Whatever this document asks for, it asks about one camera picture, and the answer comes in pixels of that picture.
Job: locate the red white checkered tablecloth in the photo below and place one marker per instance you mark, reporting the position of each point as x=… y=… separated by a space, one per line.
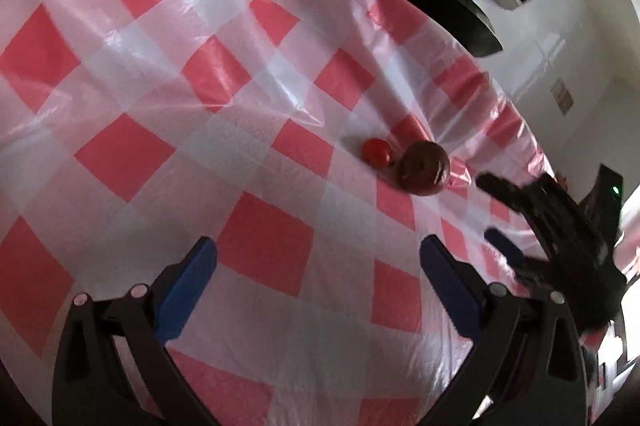
x=210 y=106

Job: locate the small red tomato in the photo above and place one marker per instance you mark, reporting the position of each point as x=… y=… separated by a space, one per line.
x=376 y=152

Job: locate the wall socket plate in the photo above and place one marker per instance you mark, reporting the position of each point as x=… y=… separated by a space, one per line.
x=562 y=96

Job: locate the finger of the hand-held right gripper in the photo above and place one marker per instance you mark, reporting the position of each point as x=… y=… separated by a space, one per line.
x=507 y=193
x=507 y=248

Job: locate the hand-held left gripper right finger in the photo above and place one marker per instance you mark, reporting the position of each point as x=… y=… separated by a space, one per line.
x=452 y=288

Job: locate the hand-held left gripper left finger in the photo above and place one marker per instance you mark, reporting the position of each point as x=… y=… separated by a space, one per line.
x=186 y=288

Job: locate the dark red round apple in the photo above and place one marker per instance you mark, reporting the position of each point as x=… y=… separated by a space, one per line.
x=422 y=168

